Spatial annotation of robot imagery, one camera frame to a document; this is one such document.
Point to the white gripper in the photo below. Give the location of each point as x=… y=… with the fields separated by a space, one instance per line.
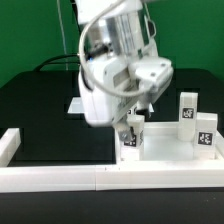
x=115 y=85

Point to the white square tabletop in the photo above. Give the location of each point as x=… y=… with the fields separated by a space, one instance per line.
x=161 y=144

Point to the white marker base plate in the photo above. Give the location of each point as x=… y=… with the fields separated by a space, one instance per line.
x=76 y=107

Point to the white U-shaped obstacle fence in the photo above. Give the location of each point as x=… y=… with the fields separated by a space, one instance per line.
x=146 y=175

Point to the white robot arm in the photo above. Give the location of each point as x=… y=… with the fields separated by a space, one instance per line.
x=113 y=28

